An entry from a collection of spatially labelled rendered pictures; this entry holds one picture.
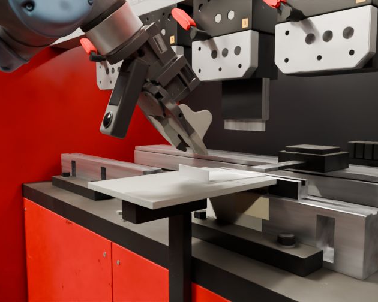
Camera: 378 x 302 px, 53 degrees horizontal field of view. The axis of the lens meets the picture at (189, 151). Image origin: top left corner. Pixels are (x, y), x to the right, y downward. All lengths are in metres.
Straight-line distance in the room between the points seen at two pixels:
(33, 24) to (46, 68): 1.06
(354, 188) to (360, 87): 0.37
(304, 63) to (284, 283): 0.32
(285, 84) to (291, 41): 0.67
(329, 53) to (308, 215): 0.25
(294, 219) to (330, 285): 0.12
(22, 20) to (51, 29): 0.02
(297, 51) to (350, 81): 0.57
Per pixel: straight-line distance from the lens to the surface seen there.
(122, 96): 0.55
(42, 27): 0.37
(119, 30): 0.54
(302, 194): 0.67
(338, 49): 0.59
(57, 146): 1.44
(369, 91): 1.16
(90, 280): 1.01
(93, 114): 1.49
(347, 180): 0.89
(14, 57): 0.50
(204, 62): 0.75
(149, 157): 1.38
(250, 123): 0.72
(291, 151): 0.91
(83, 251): 1.02
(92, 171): 1.19
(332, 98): 1.20
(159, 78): 0.56
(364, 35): 0.57
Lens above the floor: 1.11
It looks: 6 degrees down
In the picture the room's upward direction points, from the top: straight up
